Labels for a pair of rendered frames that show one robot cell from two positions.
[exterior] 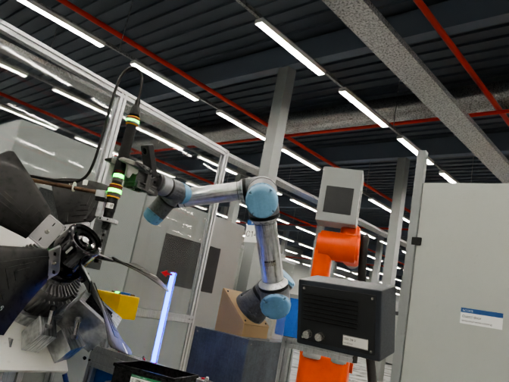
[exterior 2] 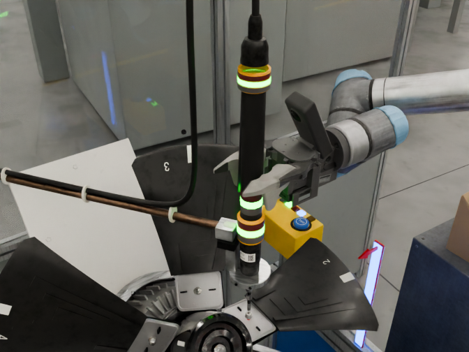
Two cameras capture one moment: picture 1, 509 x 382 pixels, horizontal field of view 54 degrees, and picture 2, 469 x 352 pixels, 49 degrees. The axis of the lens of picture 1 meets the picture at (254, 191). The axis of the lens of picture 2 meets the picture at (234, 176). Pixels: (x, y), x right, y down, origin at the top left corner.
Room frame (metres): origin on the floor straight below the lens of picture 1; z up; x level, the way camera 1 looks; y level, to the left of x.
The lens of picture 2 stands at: (1.00, 0.29, 1.91)
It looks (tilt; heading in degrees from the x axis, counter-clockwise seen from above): 33 degrees down; 17
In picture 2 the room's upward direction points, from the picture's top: straight up
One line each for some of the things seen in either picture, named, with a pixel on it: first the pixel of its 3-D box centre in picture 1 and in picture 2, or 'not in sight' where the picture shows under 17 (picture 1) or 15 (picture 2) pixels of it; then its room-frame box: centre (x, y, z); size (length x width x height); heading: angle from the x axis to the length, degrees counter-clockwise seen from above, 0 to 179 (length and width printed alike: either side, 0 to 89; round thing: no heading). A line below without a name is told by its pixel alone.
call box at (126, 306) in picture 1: (114, 305); (288, 230); (2.07, 0.46, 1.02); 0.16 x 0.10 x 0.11; 52
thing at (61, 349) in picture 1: (65, 344); not in sight; (1.58, 0.47, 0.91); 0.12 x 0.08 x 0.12; 52
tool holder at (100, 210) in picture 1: (107, 207); (244, 251); (1.61, 0.46, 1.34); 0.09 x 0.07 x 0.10; 87
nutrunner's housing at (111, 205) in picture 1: (122, 162); (252, 172); (1.61, 0.45, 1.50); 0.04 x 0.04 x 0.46
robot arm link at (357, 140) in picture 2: (160, 184); (340, 144); (1.76, 0.34, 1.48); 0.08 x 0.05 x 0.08; 52
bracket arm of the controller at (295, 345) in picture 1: (318, 349); not in sight; (1.51, -0.27, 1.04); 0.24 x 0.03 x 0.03; 52
